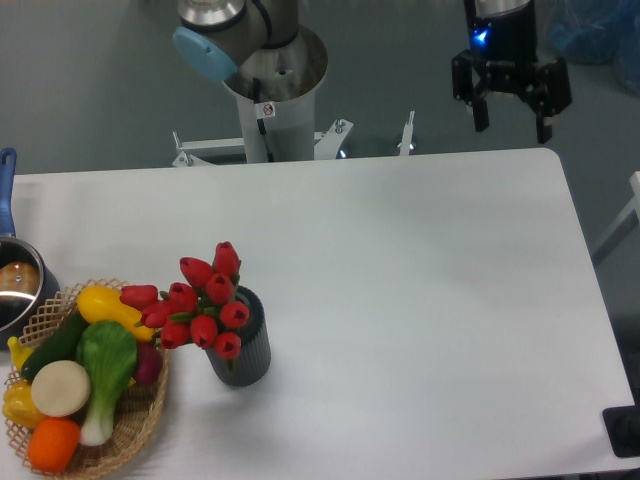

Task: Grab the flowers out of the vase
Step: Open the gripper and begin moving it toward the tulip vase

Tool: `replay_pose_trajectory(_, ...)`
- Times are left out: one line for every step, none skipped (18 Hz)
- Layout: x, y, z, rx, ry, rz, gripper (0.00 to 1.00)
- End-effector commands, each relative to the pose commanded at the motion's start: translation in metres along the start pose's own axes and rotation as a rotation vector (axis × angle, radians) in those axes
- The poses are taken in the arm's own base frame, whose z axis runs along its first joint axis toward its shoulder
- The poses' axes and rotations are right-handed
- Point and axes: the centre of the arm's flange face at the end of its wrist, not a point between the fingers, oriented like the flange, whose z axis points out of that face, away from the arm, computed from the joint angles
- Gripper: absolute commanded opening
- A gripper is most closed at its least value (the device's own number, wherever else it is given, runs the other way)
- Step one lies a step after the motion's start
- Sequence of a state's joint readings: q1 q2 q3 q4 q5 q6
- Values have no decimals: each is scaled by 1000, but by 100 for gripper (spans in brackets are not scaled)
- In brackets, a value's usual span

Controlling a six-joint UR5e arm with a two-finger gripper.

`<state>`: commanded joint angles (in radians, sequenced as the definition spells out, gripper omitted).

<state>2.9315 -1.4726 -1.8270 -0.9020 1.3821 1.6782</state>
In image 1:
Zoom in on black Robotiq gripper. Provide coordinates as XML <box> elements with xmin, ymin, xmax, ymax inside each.
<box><xmin>451</xmin><ymin>1</ymin><xmax>572</xmax><ymax>144</ymax></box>

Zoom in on red tulip bouquet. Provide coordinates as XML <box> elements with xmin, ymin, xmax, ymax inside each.
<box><xmin>120</xmin><ymin>241</ymin><xmax>250</xmax><ymax>371</ymax></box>

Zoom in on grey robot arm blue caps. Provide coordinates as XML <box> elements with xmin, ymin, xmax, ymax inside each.
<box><xmin>173</xmin><ymin>1</ymin><xmax>572</xmax><ymax>143</ymax></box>

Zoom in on dark grey ribbed vase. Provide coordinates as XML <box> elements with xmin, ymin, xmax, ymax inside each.
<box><xmin>206</xmin><ymin>286</ymin><xmax>271</xmax><ymax>388</ymax></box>

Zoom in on blue plastic bag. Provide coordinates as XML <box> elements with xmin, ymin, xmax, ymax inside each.
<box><xmin>545</xmin><ymin>1</ymin><xmax>639</xmax><ymax>95</ymax></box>

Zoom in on black device at table edge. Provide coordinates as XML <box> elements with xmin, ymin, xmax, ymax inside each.
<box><xmin>602</xmin><ymin>406</ymin><xmax>639</xmax><ymax>458</ymax></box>

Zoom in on purple red radish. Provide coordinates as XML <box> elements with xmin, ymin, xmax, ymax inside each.
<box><xmin>132</xmin><ymin>343</ymin><xmax>163</xmax><ymax>385</ymax></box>

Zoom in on yellow squash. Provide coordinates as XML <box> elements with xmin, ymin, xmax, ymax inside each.
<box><xmin>76</xmin><ymin>285</ymin><xmax>155</xmax><ymax>343</ymax></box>

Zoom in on green bok choy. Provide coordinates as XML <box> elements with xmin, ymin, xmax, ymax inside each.
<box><xmin>76</xmin><ymin>320</ymin><xmax>137</xmax><ymax>447</ymax></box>

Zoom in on woven wicker basket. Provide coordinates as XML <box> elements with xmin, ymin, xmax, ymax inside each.
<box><xmin>1</xmin><ymin>279</ymin><xmax>169</xmax><ymax>479</ymax></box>

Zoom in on dark green cucumber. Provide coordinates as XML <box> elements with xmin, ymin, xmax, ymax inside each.
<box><xmin>20</xmin><ymin>310</ymin><xmax>89</xmax><ymax>381</ymax></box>

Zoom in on beige round bun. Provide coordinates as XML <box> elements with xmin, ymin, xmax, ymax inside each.
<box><xmin>31</xmin><ymin>360</ymin><xmax>91</xmax><ymax>417</ymax></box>

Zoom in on yellow banana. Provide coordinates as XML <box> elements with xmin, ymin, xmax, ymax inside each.
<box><xmin>7</xmin><ymin>336</ymin><xmax>34</xmax><ymax>371</ymax></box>

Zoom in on orange fruit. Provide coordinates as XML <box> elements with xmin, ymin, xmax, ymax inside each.
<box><xmin>27</xmin><ymin>417</ymin><xmax>80</xmax><ymax>473</ymax></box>

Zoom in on yellow bell pepper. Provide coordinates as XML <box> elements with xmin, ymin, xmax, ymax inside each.
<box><xmin>2</xmin><ymin>380</ymin><xmax>45</xmax><ymax>429</ymax></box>

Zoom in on white frame at right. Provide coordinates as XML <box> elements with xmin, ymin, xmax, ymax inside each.
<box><xmin>590</xmin><ymin>171</ymin><xmax>639</xmax><ymax>268</ymax></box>

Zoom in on white metal robot base frame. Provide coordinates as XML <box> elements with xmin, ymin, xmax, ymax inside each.
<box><xmin>171</xmin><ymin>89</ymin><xmax>417</xmax><ymax>168</ymax></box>

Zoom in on blue handled saucepan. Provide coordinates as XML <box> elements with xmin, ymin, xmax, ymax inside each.
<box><xmin>1</xmin><ymin>147</ymin><xmax>59</xmax><ymax>351</ymax></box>

